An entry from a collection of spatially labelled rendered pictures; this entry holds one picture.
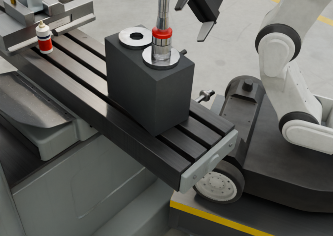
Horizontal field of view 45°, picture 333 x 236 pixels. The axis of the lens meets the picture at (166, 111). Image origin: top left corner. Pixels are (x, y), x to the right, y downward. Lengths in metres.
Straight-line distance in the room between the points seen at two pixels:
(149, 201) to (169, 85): 0.94
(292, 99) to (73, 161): 0.77
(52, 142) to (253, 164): 0.72
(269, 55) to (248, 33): 2.00
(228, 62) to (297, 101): 1.53
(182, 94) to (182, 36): 2.18
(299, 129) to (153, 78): 0.71
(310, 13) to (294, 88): 0.28
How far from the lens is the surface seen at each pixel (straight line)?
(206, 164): 1.04
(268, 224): 1.60
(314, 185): 1.54
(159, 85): 0.94
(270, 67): 1.36
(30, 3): 1.39
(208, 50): 3.06
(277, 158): 1.57
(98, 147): 1.40
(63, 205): 1.46
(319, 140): 1.52
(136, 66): 0.97
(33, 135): 1.24
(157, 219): 1.82
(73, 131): 1.27
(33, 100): 1.28
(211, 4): 1.02
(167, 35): 0.93
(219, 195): 1.58
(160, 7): 0.90
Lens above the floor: 1.70
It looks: 43 degrees down
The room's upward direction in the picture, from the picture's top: 4 degrees clockwise
